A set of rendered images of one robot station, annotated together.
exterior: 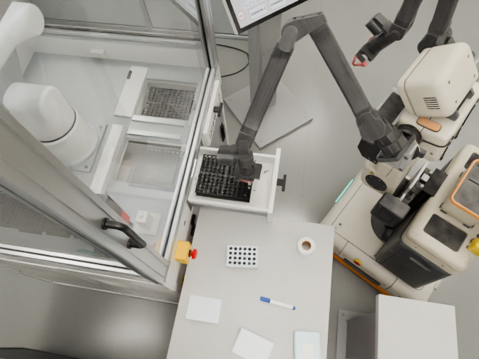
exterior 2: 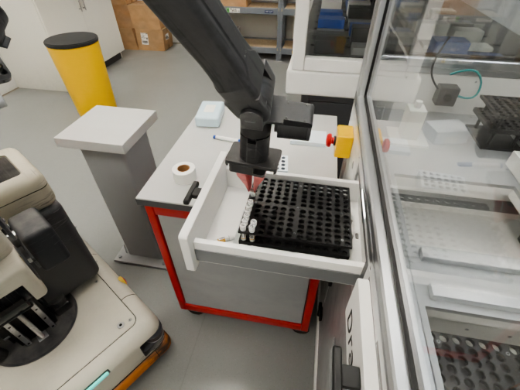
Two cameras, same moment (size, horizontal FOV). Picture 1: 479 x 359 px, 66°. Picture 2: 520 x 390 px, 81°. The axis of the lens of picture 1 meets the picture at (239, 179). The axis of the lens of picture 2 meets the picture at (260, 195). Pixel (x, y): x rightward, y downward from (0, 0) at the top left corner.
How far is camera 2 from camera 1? 1.43 m
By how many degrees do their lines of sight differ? 73
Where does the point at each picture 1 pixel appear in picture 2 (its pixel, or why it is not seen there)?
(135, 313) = not seen: hidden behind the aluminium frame
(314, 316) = (196, 134)
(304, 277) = (196, 156)
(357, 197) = (67, 372)
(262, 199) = (233, 203)
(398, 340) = (125, 122)
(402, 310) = (107, 135)
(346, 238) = (121, 304)
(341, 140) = not seen: outside the picture
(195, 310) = (316, 135)
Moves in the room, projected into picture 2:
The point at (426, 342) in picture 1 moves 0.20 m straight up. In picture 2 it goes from (101, 121) to (81, 71)
